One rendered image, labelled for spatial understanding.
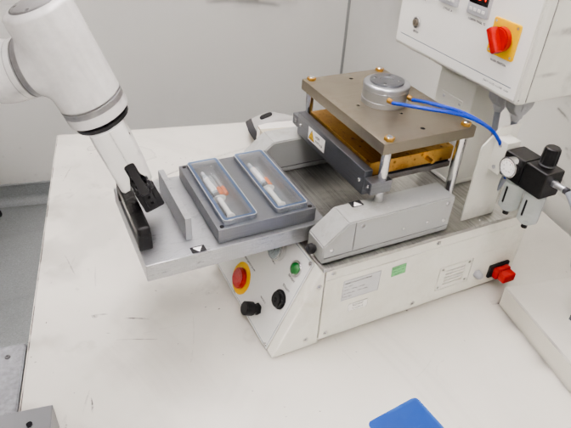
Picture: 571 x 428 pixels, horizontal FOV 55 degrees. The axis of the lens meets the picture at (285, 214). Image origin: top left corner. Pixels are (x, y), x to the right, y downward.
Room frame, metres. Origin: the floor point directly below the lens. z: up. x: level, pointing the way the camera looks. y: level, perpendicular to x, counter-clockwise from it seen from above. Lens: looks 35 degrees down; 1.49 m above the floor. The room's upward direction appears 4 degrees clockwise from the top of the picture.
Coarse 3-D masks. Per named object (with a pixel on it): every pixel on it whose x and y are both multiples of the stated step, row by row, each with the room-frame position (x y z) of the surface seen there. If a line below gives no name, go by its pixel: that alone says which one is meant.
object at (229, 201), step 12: (192, 168) 0.80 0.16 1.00; (204, 168) 0.80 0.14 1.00; (216, 168) 0.81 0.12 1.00; (204, 180) 0.77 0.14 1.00; (216, 180) 0.77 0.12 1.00; (228, 180) 0.77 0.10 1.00; (216, 192) 0.73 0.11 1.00; (228, 192) 0.74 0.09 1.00; (240, 192) 0.74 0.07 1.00; (216, 204) 0.70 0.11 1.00; (228, 204) 0.70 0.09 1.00; (240, 204) 0.70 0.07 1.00; (228, 216) 0.67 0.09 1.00; (240, 216) 0.67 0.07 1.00
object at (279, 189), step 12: (240, 156) 0.85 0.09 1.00; (252, 156) 0.86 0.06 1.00; (264, 156) 0.86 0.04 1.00; (252, 168) 0.81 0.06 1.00; (264, 168) 0.82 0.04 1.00; (276, 168) 0.82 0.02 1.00; (264, 180) 0.78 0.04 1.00; (276, 180) 0.78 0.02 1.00; (288, 180) 0.78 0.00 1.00; (264, 192) 0.74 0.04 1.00; (276, 192) 0.74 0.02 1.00; (288, 192) 0.75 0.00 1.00; (276, 204) 0.71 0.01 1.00; (288, 204) 0.71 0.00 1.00
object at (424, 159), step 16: (320, 112) 0.94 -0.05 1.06; (336, 128) 0.88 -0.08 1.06; (352, 144) 0.82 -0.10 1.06; (368, 144) 0.83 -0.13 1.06; (448, 144) 0.84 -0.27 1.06; (368, 160) 0.77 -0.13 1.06; (400, 160) 0.79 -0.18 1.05; (416, 160) 0.81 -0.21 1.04; (432, 160) 0.80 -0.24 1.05; (448, 160) 0.84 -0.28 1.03; (400, 176) 0.79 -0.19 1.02
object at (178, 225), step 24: (168, 192) 0.72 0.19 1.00; (168, 216) 0.71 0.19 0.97; (192, 216) 0.71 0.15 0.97; (168, 240) 0.64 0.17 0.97; (192, 240) 0.65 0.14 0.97; (216, 240) 0.65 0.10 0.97; (240, 240) 0.66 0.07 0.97; (264, 240) 0.67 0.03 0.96; (288, 240) 0.69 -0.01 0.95; (144, 264) 0.59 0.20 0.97; (168, 264) 0.60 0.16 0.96; (192, 264) 0.61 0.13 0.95
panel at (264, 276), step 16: (256, 256) 0.77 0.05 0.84; (288, 256) 0.72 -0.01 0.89; (304, 256) 0.69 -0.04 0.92; (224, 272) 0.81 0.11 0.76; (256, 272) 0.75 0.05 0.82; (272, 272) 0.72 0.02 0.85; (288, 272) 0.70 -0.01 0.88; (304, 272) 0.67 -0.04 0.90; (256, 288) 0.73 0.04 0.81; (272, 288) 0.70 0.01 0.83; (288, 288) 0.68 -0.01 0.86; (240, 304) 0.73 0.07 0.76; (272, 304) 0.68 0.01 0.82; (288, 304) 0.65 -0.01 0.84; (256, 320) 0.68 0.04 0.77; (272, 320) 0.66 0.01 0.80; (272, 336) 0.64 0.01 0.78
